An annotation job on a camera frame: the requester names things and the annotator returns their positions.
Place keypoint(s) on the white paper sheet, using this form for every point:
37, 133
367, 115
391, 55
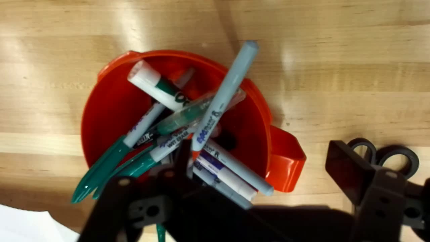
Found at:
27, 226

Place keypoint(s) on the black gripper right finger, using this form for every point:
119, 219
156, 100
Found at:
380, 202

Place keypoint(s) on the thick white green marker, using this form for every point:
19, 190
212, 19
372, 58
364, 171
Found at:
149, 81

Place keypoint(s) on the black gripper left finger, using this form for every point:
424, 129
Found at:
134, 197

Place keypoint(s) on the clear green pen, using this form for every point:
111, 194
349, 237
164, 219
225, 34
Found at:
181, 120

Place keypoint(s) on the white marker blue label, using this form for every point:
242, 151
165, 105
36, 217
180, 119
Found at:
228, 176

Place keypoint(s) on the grey marker green cap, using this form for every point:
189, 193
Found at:
105, 168

